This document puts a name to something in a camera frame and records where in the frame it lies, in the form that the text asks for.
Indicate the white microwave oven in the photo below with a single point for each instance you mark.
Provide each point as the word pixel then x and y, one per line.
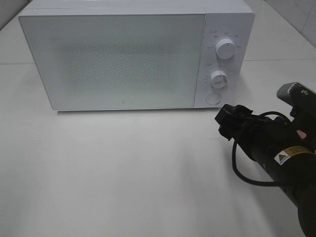
pixel 223 18

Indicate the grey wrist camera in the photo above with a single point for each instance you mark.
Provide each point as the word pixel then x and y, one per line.
pixel 289 91

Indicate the white microwave knob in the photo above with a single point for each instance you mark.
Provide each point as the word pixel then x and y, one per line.
pixel 225 48
pixel 218 79

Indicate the white upper microwave knob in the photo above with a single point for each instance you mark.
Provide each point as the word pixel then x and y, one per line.
pixel 225 48

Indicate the white round door button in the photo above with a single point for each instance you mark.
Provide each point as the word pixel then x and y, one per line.
pixel 213 99

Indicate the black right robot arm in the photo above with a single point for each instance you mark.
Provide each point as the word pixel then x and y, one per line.
pixel 295 176

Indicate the white lower microwave knob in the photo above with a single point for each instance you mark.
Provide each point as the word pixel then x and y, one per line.
pixel 218 79

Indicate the white microwave door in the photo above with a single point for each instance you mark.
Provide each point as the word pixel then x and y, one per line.
pixel 116 62

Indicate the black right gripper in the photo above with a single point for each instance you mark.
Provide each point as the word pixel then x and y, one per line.
pixel 267 134

